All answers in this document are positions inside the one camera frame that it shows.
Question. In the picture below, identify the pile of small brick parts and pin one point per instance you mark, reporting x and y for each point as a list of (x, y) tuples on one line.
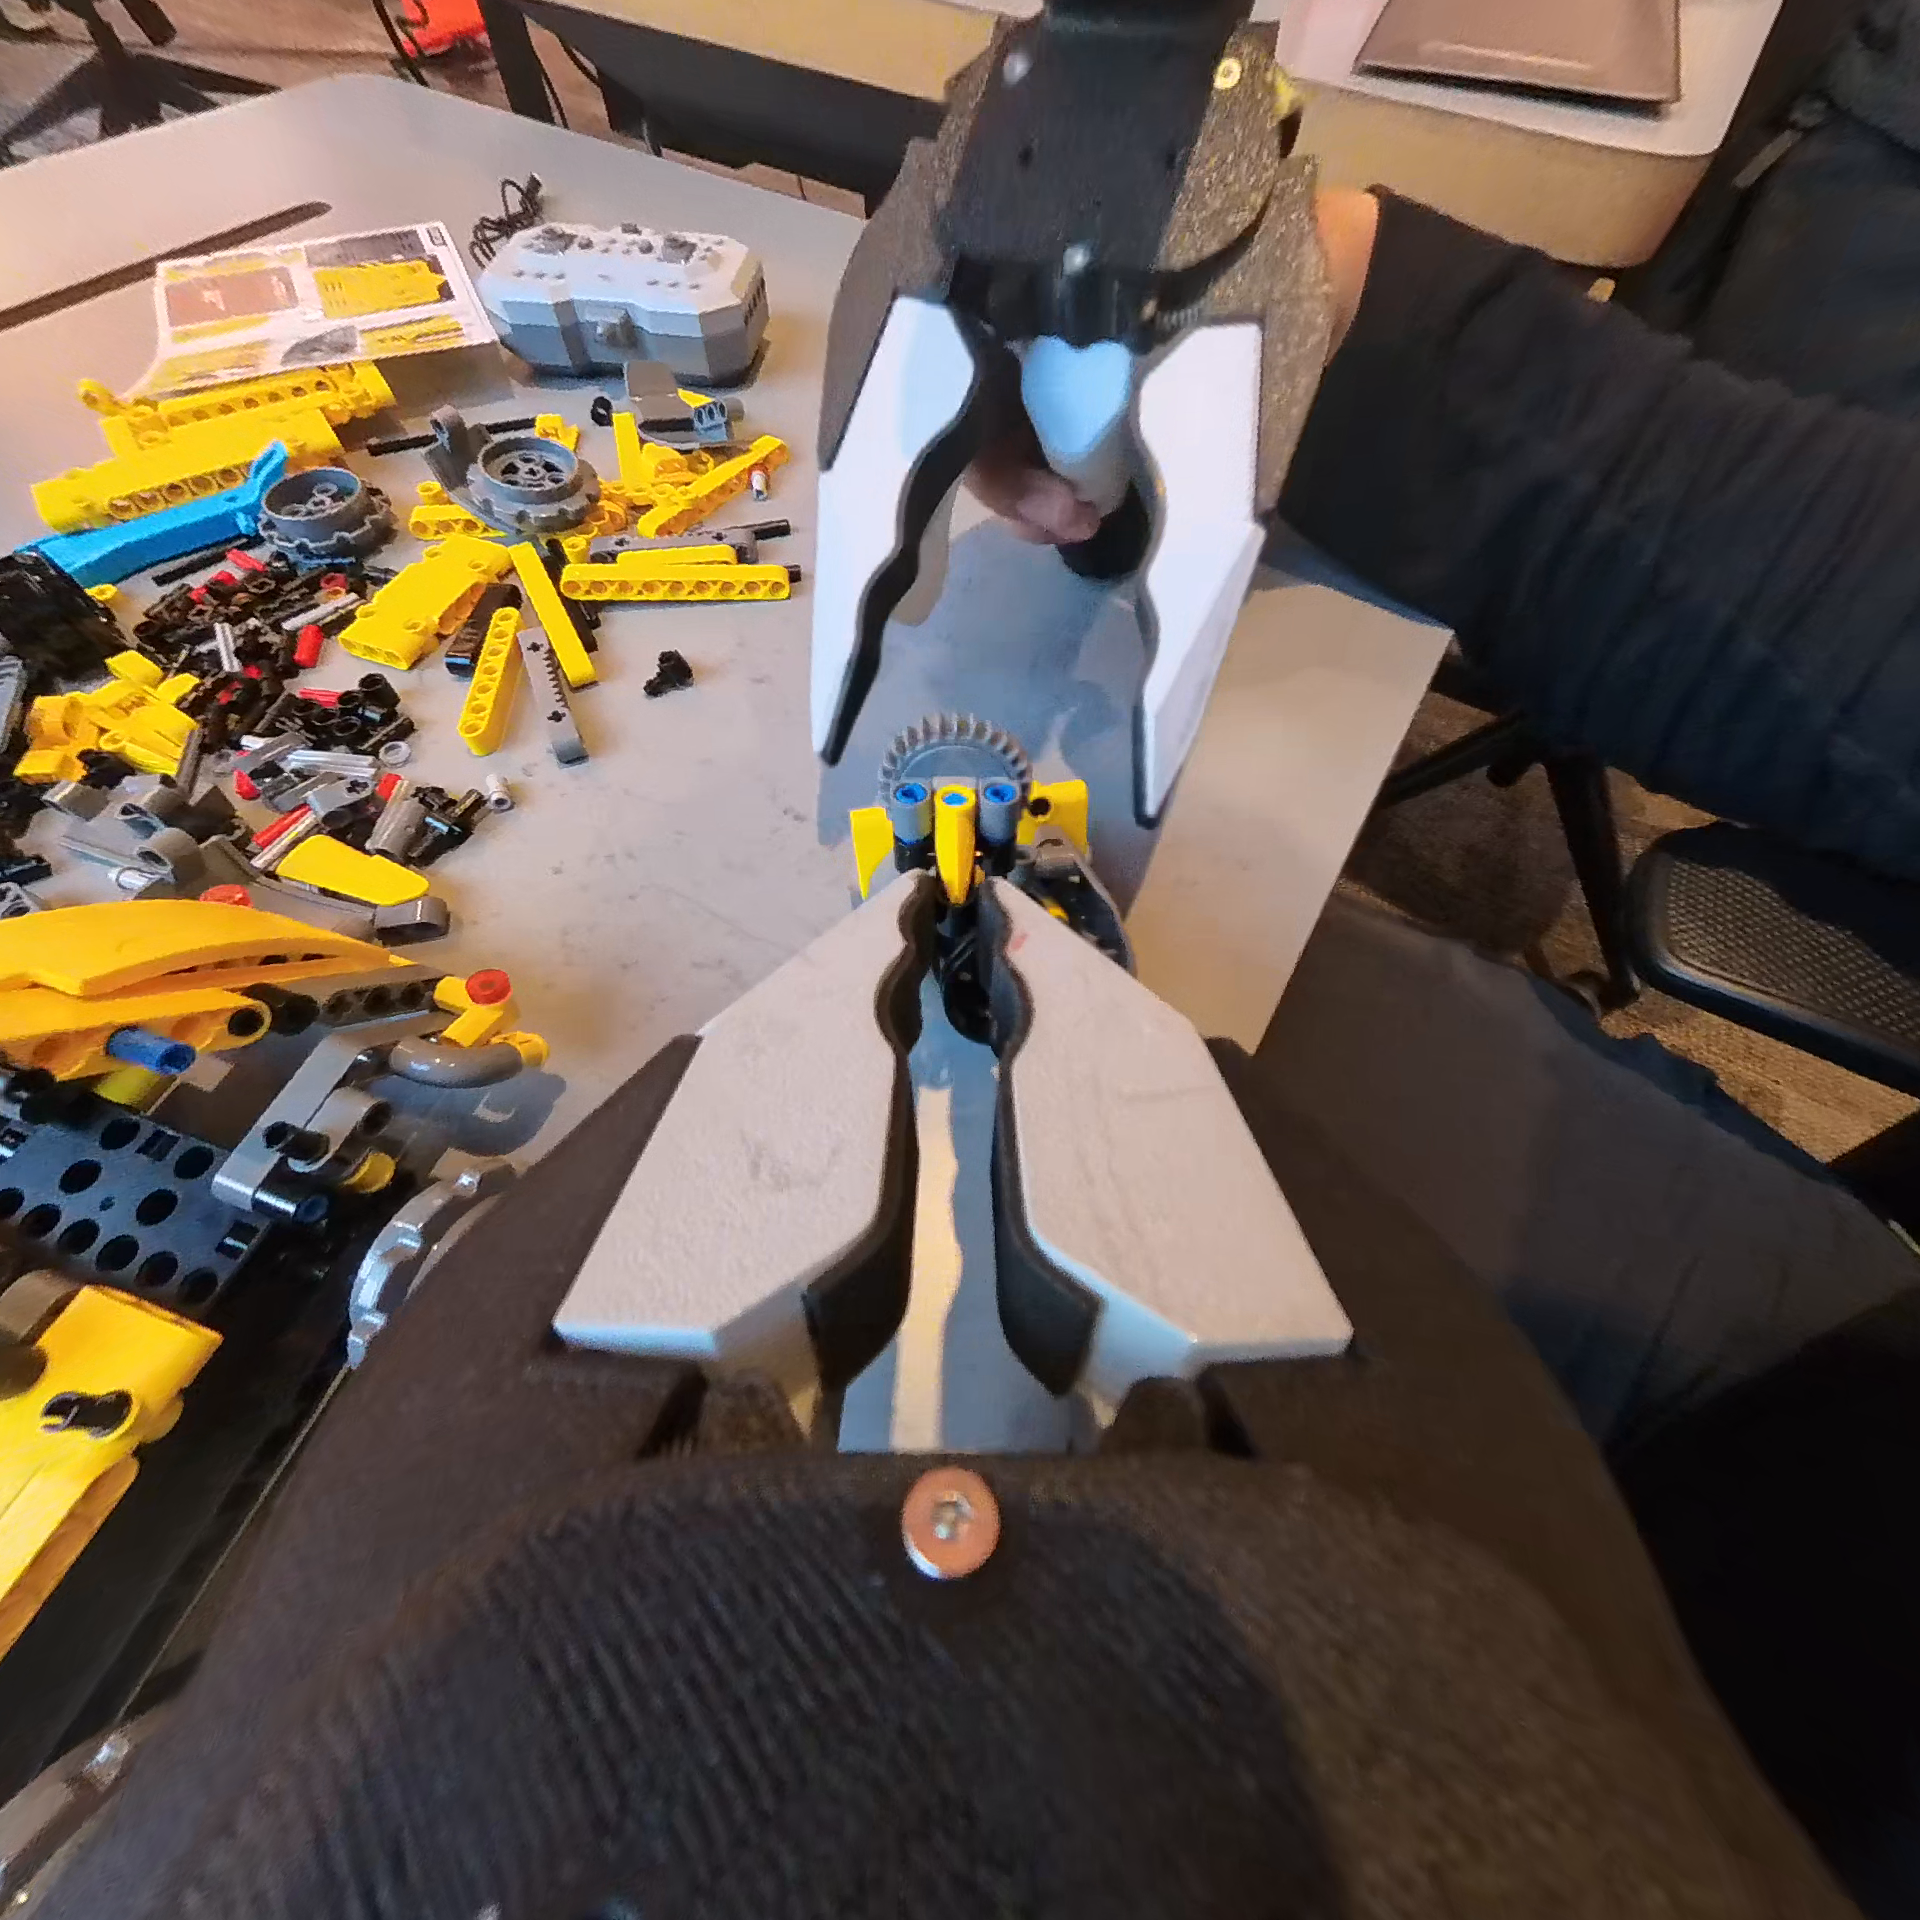
[(422, 592)]

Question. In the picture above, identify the small black connector piece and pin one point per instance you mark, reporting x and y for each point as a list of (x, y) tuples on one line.
[(670, 669)]

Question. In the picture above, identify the person's right forearm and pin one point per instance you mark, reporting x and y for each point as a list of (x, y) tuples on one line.
[(1577, 480)]

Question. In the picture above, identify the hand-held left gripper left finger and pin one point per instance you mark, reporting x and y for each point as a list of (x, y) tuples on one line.
[(751, 1185)]

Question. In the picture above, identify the white desk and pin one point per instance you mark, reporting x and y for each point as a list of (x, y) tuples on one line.
[(1501, 165)]

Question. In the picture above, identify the black mesh office chair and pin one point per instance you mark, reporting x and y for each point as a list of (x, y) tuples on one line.
[(1770, 931)]

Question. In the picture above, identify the person's black top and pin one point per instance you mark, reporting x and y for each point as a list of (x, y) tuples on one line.
[(1799, 1576)]

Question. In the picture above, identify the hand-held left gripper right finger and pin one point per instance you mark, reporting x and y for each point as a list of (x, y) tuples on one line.
[(1155, 1185)]

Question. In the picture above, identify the grey desk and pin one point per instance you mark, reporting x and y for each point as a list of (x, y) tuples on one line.
[(691, 855)]

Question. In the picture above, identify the black rubber tire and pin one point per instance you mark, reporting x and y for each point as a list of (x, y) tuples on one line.
[(53, 616)]

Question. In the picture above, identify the blue curved brick piece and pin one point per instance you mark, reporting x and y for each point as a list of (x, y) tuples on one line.
[(149, 524)]

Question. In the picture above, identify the yellow black scoop brick assembly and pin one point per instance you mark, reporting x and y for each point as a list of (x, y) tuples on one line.
[(869, 853)]

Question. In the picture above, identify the grey laptop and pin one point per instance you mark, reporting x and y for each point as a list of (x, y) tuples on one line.
[(1516, 43)]

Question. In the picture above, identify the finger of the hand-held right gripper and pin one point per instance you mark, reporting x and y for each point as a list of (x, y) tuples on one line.
[(1225, 495), (869, 480)]

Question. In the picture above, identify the grey toy wheel hub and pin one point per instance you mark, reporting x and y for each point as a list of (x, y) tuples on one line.
[(324, 509), (518, 480)]

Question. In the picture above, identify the person's grey pants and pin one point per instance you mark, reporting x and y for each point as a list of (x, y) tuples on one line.
[(1501, 1140)]

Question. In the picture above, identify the grey battery box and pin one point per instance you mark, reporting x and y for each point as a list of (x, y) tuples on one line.
[(629, 300)]

